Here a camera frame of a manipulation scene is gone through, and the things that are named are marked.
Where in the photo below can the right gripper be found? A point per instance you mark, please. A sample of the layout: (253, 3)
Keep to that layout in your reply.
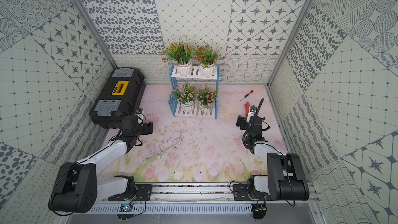
(243, 122)

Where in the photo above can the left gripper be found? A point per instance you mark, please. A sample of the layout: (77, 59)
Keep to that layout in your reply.
(147, 127)

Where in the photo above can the pink flower pot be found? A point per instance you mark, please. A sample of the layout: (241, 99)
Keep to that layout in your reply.
(206, 96)
(185, 95)

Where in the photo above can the red flower pot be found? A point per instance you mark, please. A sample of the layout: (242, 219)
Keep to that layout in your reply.
(208, 57)
(179, 51)

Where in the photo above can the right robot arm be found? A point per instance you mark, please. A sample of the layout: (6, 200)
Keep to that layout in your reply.
(285, 179)

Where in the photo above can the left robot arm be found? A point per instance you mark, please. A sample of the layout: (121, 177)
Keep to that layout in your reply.
(76, 188)

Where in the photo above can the blue white wooden rack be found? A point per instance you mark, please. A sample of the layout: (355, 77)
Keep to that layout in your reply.
(199, 81)

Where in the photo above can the orange black screwdriver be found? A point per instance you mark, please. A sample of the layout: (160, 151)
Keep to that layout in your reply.
(247, 95)

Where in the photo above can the black plastic toolbox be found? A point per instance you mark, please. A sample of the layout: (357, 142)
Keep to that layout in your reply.
(121, 96)

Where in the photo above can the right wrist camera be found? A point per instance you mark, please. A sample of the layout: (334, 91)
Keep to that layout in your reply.
(252, 112)

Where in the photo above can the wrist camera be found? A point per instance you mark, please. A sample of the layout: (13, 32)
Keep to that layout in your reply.
(139, 112)
(252, 112)

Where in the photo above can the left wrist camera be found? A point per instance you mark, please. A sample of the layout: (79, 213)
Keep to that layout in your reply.
(139, 112)

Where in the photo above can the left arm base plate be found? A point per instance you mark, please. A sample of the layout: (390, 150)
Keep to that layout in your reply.
(142, 192)

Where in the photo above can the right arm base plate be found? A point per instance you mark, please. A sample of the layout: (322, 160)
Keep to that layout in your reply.
(242, 192)

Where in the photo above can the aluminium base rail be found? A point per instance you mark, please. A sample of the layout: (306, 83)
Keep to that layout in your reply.
(168, 192)

